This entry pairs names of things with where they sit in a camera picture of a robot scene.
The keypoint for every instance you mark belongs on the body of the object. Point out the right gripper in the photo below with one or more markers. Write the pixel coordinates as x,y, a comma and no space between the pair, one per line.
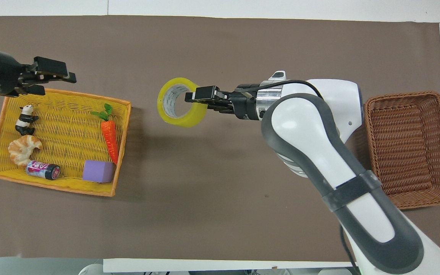
246,103

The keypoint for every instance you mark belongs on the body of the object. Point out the toy croissant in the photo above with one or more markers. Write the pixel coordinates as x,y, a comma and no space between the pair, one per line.
22,149

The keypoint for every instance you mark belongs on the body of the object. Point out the panda toy figure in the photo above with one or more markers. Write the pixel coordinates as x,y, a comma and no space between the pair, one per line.
24,121

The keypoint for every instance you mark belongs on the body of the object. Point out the yellow tape roll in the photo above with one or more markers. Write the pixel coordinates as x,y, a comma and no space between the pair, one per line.
170,88

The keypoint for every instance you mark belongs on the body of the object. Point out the purple foam block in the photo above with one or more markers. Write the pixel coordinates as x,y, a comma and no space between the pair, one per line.
97,172

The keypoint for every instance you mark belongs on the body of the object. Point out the small drink can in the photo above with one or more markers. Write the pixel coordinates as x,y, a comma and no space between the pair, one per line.
42,170

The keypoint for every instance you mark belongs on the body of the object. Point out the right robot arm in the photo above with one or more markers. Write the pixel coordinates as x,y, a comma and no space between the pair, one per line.
319,152

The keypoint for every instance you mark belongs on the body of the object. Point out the brown woven basket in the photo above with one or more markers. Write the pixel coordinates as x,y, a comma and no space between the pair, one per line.
407,149

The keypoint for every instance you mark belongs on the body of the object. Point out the toy carrot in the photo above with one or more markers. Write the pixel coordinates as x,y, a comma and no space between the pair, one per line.
110,137

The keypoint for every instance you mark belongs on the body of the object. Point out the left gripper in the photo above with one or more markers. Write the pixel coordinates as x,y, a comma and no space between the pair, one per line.
2,74

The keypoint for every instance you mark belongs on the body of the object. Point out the yellow woven basket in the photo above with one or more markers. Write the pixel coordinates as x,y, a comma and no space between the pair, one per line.
67,126

